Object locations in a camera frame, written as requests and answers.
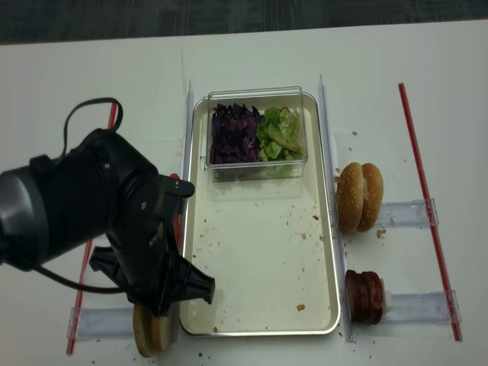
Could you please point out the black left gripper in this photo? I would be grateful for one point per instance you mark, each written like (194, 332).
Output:
(108, 187)

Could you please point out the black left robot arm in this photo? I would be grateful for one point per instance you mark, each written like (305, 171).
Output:
(33, 231)

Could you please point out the red tomato slices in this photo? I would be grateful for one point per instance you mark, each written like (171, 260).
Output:
(176, 221)

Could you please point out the green lettuce leaves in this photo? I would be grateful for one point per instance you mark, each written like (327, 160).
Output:
(278, 135)

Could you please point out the brown meat patties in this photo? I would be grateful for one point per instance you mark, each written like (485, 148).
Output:
(365, 297)

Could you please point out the white pusher block patties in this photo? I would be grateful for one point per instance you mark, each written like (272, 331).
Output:
(386, 298)

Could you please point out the white rectangular metal tray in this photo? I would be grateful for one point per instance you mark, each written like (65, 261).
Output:
(267, 243)

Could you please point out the purple cabbage shreds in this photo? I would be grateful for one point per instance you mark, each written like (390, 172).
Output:
(233, 134)

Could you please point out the clear plastic salad container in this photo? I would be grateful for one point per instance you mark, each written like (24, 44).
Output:
(262, 99)

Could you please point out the sesame top bun left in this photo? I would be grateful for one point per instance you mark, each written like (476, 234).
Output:
(350, 197)

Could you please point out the sesame bun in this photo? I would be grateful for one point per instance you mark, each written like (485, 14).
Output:
(373, 196)
(350, 197)

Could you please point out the sesame top bun right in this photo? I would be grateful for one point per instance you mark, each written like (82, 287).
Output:
(373, 196)

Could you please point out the clear pusher track upper right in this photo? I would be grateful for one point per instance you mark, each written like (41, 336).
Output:
(417, 213)

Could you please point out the clear pusher track lower right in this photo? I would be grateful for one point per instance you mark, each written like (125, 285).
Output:
(439, 307)

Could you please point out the left red rail strip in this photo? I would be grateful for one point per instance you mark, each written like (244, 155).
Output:
(88, 248)

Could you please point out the red rail strip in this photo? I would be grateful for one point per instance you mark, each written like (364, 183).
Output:
(446, 284)
(88, 248)

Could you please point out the right red rail strip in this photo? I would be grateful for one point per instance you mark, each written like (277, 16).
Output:
(446, 284)

